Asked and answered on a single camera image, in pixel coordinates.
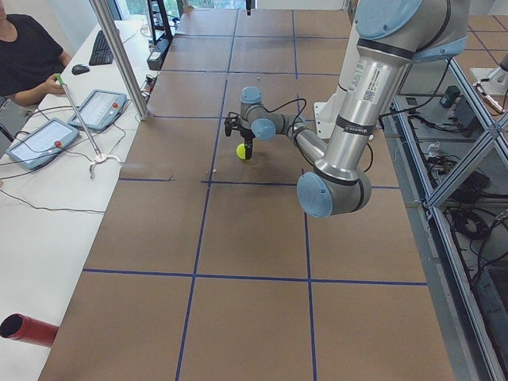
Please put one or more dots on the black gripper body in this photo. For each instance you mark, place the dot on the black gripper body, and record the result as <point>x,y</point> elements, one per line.
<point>248,140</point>

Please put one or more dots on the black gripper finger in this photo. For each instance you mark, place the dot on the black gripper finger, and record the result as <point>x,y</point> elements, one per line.
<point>247,150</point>

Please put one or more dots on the yellow tennis ball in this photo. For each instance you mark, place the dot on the yellow tennis ball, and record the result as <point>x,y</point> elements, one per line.
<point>241,152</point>

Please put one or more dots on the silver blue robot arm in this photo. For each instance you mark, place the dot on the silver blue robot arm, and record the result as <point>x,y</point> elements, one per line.
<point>392,34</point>

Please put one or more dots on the black mini computer box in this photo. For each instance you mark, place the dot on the black mini computer box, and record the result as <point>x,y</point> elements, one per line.
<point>157,56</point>

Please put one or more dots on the metal reacher grabber stick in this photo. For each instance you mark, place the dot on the metal reacher grabber stick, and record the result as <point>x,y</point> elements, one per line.
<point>100,157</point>

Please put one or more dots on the far blue teach pendant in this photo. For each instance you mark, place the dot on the far blue teach pendant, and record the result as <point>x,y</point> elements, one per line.
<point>101,108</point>

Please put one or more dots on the blue teach pendant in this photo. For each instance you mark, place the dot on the blue teach pendant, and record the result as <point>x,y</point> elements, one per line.
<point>101,108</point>
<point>43,144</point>

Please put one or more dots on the black keyboard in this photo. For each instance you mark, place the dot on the black keyboard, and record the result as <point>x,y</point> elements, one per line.
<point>101,53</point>

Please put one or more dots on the black computer mouse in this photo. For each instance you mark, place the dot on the black computer mouse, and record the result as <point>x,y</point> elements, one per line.
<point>79,69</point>

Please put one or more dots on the near blue teach pendant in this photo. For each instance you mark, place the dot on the near blue teach pendant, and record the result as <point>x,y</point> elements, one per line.
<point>43,144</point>

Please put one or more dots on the seated person black shirt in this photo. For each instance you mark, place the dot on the seated person black shirt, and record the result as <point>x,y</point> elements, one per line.
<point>30,60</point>

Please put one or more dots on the red cylinder tube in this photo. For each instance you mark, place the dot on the red cylinder tube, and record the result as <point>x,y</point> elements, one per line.
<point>19,327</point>

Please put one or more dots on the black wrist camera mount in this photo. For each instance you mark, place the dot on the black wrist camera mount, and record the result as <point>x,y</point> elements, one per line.
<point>232,123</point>

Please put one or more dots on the white pedestal base plate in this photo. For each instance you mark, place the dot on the white pedestal base plate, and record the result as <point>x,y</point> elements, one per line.
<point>325,118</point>

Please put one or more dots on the aluminium frame post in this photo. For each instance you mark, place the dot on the aluminium frame post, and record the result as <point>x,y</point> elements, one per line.
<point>108,26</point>

